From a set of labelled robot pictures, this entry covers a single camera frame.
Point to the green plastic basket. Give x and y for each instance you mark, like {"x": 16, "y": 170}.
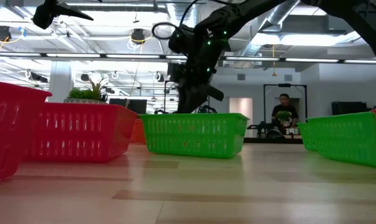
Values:
{"x": 194, "y": 137}
{"x": 305, "y": 137}
{"x": 352, "y": 140}

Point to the black background robot arm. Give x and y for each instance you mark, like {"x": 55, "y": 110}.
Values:
{"x": 262, "y": 128}

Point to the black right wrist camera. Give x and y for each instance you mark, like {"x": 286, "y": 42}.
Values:
{"x": 181, "y": 40}

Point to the black ceiling camera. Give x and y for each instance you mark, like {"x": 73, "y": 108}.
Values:
{"x": 138, "y": 35}
{"x": 2, "y": 32}

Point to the small green potted plant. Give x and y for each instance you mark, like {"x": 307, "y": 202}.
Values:
{"x": 283, "y": 116}

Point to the black computer monitor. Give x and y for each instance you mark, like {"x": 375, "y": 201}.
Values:
{"x": 349, "y": 108}
{"x": 131, "y": 105}

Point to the person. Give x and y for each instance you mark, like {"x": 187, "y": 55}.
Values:
{"x": 285, "y": 110}

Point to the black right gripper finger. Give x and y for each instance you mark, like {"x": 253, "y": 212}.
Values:
{"x": 215, "y": 93}
{"x": 190, "y": 99}

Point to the orange plastic basket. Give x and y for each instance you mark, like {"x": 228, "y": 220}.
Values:
{"x": 139, "y": 132}

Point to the linear ceiling light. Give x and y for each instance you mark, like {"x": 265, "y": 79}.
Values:
{"x": 312, "y": 60}
{"x": 72, "y": 55}
{"x": 13, "y": 54}
{"x": 253, "y": 58}
{"x": 361, "y": 61}
{"x": 133, "y": 56}
{"x": 175, "y": 57}

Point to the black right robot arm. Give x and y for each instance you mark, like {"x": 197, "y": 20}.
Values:
{"x": 256, "y": 12}

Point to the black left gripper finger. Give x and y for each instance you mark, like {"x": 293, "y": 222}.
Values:
{"x": 74, "y": 12}

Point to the black metal frame stand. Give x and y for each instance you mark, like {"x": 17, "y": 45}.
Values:
{"x": 305, "y": 99}

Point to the silver ventilation duct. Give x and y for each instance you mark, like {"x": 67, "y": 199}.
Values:
{"x": 268, "y": 25}

